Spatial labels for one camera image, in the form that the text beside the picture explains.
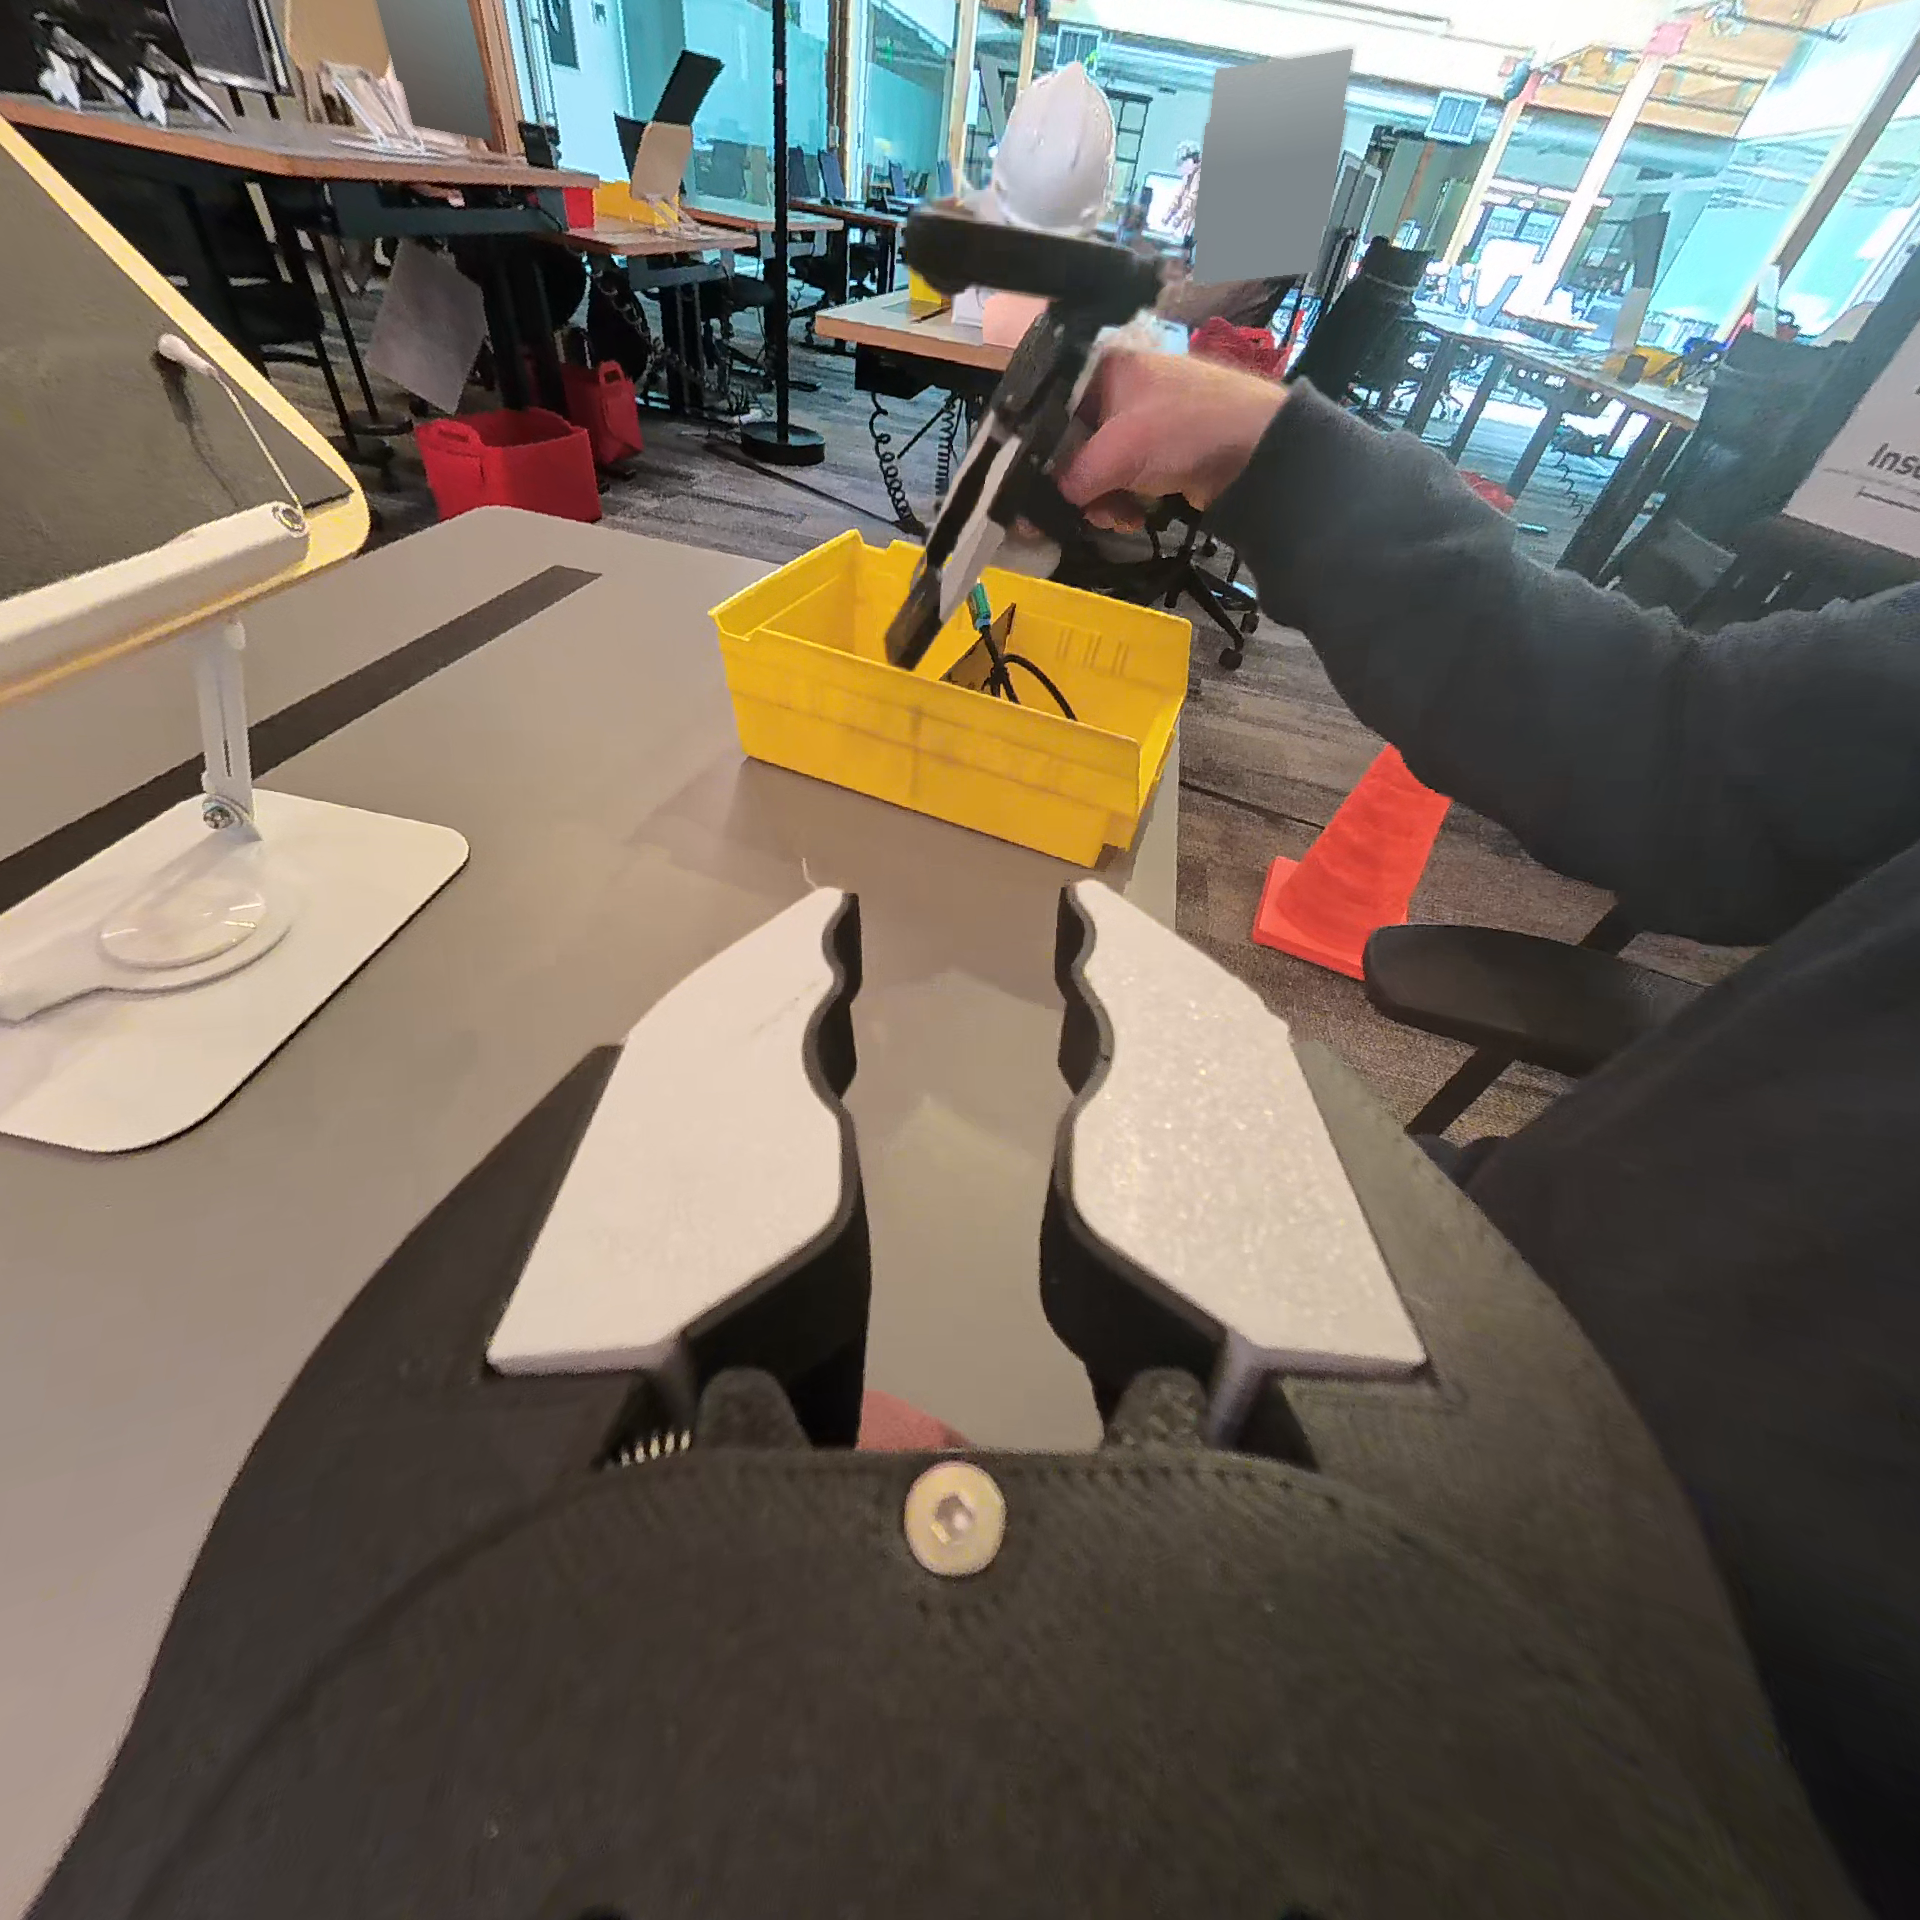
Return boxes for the long wooden desk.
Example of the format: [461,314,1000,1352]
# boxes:
[0,90,602,452]

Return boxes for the black pole stand round base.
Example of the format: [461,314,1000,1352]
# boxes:
[739,0,831,466]

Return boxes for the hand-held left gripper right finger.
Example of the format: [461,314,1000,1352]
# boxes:
[1042,881,1426,1450]

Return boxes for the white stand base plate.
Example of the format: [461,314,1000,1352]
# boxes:
[0,504,471,1156]

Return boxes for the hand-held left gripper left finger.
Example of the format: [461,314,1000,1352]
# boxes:
[488,888,874,1450]

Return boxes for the person's right forearm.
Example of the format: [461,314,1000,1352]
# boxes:
[1208,377,1920,950]

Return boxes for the person's black office chair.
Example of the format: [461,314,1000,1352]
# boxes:
[1362,901,1671,1144]

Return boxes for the orange traffic cone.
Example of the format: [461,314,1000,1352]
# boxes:
[1252,746,1455,986]

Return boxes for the white hard hat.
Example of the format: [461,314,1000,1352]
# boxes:
[989,60,1120,233]

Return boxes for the red storage tote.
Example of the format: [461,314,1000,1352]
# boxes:
[417,406,602,523]
[563,358,648,470]

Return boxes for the yellow plastic bin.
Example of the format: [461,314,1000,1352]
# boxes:
[709,533,1199,869]

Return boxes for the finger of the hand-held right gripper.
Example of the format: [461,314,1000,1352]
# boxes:
[883,433,1040,672]

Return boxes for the grey hanging paper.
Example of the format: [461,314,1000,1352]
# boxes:
[364,241,491,416]

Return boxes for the braided HDMI cable green plugs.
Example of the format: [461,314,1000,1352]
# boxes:
[960,584,1087,728]

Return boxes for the person's right hand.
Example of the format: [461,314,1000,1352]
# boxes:
[1050,348,1290,537]

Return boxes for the wood-rimmed black board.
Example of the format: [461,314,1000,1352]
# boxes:
[0,117,373,707]

